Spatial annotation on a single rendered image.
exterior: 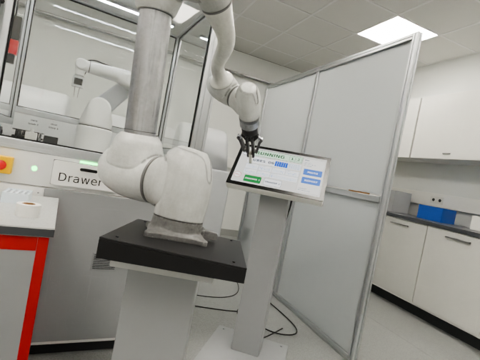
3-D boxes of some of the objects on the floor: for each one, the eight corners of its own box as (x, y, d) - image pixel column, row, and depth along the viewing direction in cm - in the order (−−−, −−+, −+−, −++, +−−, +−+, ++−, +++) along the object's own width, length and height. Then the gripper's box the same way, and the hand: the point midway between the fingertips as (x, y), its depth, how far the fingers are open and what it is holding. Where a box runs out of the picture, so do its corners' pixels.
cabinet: (169, 348, 188) (196, 206, 186) (-74, 366, 140) (-42, 176, 138) (137, 283, 272) (156, 184, 270) (-21, 281, 225) (0, 161, 223)
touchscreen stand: (276, 400, 161) (318, 188, 159) (188, 369, 172) (226, 171, 169) (287, 350, 210) (318, 188, 207) (218, 329, 221) (248, 174, 218)
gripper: (265, 121, 156) (265, 158, 174) (237, 118, 158) (240, 154, 177) (261, 133, 151) (262, 168, 169) (233, 129, 154) (236, 165, 172)
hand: (251, 156), depth 170 cm, fingers closed
